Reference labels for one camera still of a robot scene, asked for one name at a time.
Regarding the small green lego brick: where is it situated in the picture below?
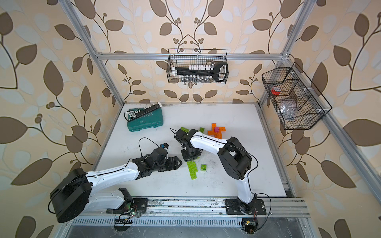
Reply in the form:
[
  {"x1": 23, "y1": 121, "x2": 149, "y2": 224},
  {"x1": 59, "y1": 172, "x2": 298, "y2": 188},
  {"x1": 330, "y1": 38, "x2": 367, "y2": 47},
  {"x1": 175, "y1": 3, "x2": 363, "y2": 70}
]
[{"x1": 200, "y1": 164, "x2": 207, "y2": 172}]

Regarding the red tape roll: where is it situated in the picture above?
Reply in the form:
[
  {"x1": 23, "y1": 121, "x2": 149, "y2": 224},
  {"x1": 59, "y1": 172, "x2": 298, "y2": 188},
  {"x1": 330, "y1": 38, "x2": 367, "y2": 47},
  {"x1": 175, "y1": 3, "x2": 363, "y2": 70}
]
[{"x1": 271, "y1": 86, "x2": 282, "y2": 96}]

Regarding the black wire basket back wall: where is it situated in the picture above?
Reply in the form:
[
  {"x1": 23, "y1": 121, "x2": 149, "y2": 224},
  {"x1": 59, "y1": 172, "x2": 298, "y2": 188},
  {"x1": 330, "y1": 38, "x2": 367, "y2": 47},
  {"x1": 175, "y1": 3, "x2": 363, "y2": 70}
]
[{"x1": 166, "y1": 48, "x2": 229, "y2": 84}]

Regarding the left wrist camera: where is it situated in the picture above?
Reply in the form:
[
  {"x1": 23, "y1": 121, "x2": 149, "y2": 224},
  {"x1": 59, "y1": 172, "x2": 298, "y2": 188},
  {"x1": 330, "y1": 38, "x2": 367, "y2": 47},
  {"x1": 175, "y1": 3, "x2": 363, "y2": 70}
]
[{"x1": 160, "y1": 143, "x2": 169, "y2": 149}]

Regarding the black wire basket wall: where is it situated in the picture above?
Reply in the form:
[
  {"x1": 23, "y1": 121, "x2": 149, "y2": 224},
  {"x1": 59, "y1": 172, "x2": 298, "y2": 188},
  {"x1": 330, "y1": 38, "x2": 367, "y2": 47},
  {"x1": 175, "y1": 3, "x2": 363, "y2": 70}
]
[
  {"x1": 262, "y1": 62, "x2": 332, "y2": 130},
  {"x1": 166, "y1": 48, "x2": 229, "y2": 84}
]

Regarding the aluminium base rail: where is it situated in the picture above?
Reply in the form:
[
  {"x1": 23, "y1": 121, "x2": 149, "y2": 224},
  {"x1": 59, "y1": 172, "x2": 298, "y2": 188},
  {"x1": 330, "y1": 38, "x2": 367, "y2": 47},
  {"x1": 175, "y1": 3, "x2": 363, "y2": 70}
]
[{"x1": 68, "y1": 196, "x2": 310, "y2": 229}]

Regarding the green tool case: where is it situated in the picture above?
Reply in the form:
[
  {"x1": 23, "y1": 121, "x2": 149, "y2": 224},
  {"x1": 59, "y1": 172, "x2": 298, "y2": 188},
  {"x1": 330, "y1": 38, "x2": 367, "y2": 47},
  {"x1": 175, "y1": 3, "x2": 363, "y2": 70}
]
[{"x1": 127, "y1": 109, "x2": 163, "y2": 132}]

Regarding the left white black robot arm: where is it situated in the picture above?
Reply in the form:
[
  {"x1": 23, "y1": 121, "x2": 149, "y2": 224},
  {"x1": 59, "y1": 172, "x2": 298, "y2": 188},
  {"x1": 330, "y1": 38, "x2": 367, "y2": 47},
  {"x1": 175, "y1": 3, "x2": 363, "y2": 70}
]
[{"x1": 48, "y1": 147, "x2": 182, "y2": 223}]

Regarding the black wire basket right wall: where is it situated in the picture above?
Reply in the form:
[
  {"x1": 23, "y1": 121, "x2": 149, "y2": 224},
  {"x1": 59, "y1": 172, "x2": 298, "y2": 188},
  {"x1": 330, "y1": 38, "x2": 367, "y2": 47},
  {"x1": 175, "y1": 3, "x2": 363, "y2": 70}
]
[{"x1": 262, "y1": 62, "x2": 332, "y2": 130}]

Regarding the black socket set in basket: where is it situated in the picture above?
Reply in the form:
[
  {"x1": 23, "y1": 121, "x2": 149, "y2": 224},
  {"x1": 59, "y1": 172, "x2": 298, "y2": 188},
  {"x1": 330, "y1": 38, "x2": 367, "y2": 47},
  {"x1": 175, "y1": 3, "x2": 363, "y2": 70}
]
[{"x1": 167, "y1": 61, "x2": 229, "y2": 83}]

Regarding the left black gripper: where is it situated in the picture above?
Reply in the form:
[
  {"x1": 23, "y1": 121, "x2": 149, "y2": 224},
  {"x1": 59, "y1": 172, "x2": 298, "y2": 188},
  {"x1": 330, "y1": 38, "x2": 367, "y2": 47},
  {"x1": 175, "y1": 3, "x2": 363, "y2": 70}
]
[{"x1": 152, "y1": 156, "x2": 184, "y2": 173}]

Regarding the clear plastic bag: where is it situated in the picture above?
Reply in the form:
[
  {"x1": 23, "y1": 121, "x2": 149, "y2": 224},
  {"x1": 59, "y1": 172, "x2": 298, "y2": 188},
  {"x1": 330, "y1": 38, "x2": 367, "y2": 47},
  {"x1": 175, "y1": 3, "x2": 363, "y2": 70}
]
[{"x1": 279, "y1": 98, "x2": 297, "y2": 120}]

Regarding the black bit holder on case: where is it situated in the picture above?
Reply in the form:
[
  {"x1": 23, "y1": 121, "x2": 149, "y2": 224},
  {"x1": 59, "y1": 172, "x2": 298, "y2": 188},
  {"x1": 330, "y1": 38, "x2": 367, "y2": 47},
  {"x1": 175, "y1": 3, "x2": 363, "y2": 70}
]
[{"x1": 124, "y1": 102, "x2": 162, "y2": 122}]

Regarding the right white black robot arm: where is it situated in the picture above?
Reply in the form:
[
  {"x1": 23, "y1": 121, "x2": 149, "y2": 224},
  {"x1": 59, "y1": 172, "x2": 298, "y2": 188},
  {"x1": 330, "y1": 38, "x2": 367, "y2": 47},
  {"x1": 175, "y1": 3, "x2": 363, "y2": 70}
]
[{"x1": 174, "y1": 129, "x2": 271, "y2": 216}]

